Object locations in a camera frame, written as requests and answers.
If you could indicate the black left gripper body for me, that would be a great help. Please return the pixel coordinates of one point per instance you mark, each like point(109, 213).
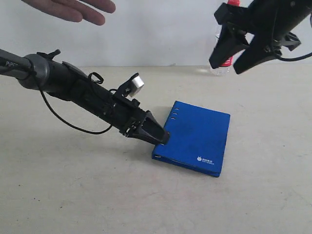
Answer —
point(118, 111)

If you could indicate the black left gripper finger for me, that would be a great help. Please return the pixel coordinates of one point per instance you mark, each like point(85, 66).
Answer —
point(150, 124)
point(154, 138)

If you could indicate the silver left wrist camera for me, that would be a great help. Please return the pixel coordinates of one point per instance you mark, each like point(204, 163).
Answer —
point(132, 86)

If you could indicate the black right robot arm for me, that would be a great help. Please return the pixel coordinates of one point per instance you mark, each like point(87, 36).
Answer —
point(293, 13)

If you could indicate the clear plastic water bottle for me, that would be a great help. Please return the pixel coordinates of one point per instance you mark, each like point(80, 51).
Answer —
point(224, 68)

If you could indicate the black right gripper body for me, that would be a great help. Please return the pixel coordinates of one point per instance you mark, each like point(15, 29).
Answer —
point(258, 18)

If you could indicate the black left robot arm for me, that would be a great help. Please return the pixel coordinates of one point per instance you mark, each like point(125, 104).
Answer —
point(66, 82)

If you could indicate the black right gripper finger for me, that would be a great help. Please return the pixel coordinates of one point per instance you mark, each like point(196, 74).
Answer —
point(257, 53)
point(231, 40)

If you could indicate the blue ring binder notebook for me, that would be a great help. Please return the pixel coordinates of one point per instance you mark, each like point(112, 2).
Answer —
point(197, 141)

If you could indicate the person's bare hand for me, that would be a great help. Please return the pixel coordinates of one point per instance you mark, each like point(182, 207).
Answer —
point(75, 10)

